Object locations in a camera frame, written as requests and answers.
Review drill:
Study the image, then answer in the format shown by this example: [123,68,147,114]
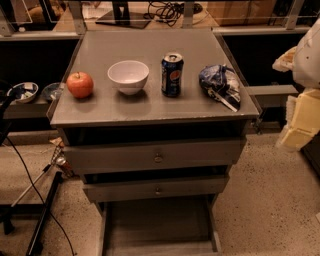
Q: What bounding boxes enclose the top grey drawer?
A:
[65,137,246,175]

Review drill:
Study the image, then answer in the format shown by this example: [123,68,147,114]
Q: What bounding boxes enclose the cardboard box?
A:
[207,0,277,26]

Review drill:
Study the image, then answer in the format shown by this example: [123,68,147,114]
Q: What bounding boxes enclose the black floor cable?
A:
[5,135,78,256]

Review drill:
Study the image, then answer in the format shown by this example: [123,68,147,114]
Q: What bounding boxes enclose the white bowl with items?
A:
[7,82,39,104]

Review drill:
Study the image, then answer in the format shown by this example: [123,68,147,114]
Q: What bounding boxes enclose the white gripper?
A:
[272,19,320,152]

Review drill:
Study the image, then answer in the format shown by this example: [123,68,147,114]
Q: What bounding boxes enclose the grey drawer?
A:
[83,175,229,202]
[65,137,246,175]

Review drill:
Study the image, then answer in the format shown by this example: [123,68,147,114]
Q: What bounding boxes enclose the grey drawer cabinet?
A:
[46,27,260,256]

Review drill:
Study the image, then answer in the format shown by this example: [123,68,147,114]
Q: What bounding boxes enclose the black monitor stand base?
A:
[95,1,151,29]

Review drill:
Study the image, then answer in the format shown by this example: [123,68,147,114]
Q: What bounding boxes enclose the blue chip bag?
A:
[199,65,241,112]

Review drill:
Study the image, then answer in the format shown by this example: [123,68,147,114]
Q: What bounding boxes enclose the middle grey drawer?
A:
[83,175,229,202]

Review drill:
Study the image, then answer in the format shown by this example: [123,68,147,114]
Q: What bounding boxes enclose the grey side shelf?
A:
[247,85,298,108]

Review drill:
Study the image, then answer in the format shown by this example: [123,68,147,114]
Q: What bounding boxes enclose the dark glass bowl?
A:
[41,82,63,102]

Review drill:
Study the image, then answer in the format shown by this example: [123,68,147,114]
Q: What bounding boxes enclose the black metal stand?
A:
[0,172,62,256]

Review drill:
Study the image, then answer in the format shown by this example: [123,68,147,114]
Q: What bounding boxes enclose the open bottom drawer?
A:
[97,196,223,256]

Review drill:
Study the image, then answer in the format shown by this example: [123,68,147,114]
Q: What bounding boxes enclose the red apple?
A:
[66,72,94,99]

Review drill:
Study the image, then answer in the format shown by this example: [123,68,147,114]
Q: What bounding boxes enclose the blue Pepsi can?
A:
[161,52,184,97]

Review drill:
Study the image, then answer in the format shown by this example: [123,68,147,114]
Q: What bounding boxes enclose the tangled black cables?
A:
[143,1,204,28]

